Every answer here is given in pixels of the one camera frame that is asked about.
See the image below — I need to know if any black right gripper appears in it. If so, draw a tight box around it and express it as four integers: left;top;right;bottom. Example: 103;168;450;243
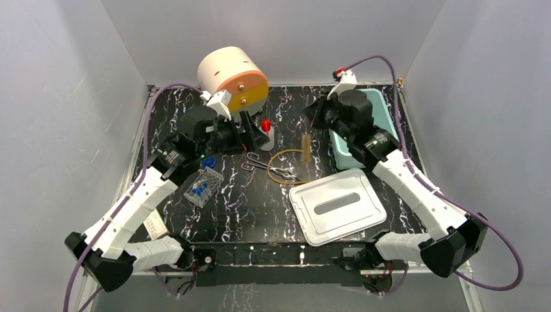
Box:
302;90;353;143

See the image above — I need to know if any brown test tube brush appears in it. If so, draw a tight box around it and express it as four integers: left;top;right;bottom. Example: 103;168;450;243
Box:
301;134;311;164

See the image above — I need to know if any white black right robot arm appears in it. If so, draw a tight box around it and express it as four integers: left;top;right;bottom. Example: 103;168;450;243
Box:
302;90;487;278

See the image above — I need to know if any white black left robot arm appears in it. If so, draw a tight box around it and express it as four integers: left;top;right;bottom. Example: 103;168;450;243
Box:
65;106;269;292

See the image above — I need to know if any white squeeze bottle red cap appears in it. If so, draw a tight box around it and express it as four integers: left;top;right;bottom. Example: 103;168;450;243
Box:
260;119;275;151

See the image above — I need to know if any teal plastic bin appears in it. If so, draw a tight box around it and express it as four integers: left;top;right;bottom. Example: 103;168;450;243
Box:
329;88;402;170

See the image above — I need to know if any yellow rubber tube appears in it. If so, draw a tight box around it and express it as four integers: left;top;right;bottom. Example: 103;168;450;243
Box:
267;149;313;186

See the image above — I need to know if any graduated cylinder blue base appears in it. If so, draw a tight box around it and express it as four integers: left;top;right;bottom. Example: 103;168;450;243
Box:
201;156;217;168

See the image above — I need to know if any clear test tube rack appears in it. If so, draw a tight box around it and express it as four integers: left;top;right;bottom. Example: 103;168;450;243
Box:
184;167;224;208

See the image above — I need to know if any round cabinet with coloured drawers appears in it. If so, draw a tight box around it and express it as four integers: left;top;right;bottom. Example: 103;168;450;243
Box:
197;46;269;120

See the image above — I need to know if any white bin lid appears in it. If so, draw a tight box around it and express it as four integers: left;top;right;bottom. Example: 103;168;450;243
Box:
289;168;387;247

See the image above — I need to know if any white green small box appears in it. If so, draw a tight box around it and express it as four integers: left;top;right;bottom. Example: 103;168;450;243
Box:
143;210;169;240

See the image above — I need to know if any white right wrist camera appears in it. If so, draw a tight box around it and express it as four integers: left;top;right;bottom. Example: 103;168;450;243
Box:
327;67;357;99

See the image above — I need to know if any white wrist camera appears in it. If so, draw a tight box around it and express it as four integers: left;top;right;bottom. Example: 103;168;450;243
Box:
327;67;357;99
199;90;232;120

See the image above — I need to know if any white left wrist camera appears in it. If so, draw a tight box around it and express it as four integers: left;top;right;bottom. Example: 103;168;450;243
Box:
199;90;232;120

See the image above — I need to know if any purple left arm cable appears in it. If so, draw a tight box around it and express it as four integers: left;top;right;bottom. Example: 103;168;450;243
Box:
63;83;205;312

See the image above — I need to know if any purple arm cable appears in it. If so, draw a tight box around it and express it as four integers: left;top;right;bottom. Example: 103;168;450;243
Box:
344;55;525;292
63;83;205;312

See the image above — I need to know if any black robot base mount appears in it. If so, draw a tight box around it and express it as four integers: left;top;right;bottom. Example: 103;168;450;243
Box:
155;241;405;294

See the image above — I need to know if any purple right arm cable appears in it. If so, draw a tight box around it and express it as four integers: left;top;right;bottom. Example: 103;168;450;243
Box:
344;55;525;292

